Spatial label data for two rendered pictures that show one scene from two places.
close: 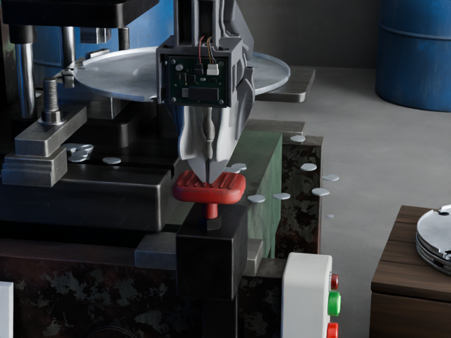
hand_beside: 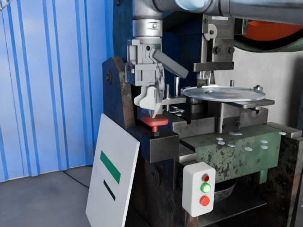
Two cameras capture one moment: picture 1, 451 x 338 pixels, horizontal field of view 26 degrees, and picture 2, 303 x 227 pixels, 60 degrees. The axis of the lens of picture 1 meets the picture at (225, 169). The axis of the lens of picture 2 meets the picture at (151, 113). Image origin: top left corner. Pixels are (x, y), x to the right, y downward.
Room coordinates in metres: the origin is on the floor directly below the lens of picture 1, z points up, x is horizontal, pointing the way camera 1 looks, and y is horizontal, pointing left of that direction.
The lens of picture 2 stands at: (0.51, -0.55, 0.95)
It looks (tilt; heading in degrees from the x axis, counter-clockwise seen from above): 15 degrees down; 54
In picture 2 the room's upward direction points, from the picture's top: straight up
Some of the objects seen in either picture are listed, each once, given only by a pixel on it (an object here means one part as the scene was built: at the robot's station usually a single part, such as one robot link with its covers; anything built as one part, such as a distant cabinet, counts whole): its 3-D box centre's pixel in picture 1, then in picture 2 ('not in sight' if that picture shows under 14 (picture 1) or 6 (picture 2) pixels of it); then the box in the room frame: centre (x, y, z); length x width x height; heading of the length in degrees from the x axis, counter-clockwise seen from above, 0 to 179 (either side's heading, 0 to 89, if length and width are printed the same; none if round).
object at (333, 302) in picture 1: (333, 304); (205, 187); (1.00, -0.12, 0.58); 0.03 x 0.01 x 0.03; 170
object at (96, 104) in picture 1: (95, 86); (202, 94); (1.30, 0.18, 0.76); 0.15 x 0.09 x 0.05; 170
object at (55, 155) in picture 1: (49, 122); (165, 97); (1.14, 0.21, 0.76); 0.17 x 0.06 x 0.10; 170
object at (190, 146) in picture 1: (188, 143); (144, 101); (0.91, 0.04, 0.80); 0.06 x 0.03 x 0.09; 170
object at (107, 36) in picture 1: (96, 26); (204, 74); (1.30, 0.17, 0.84); 0.05 x 0.03 x 0.04; 170
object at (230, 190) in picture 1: (209, 213); (154, 130); (0.94, 0.02, 0.72); 0.07 x 0.06 x 0.08; 80
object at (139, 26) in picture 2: not in sight; (148, 30); (0.91, 0.02, 0.99); 0.08 x 0.08 x 0.05
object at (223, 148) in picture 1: (219, 145); (149, 103); (0.91, 0.01, 0.80); 0.06 x 0.03 x 0.09; 170
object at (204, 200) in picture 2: (332, 334); (204, 200); (1.00, -0.12, 0.54); 0.03 x 0.01 x 0.03; 170
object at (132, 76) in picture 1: (182, 71); (222, 93); (1.28, 0.06, 0.78); 0.29 x 0.29 x 0.01
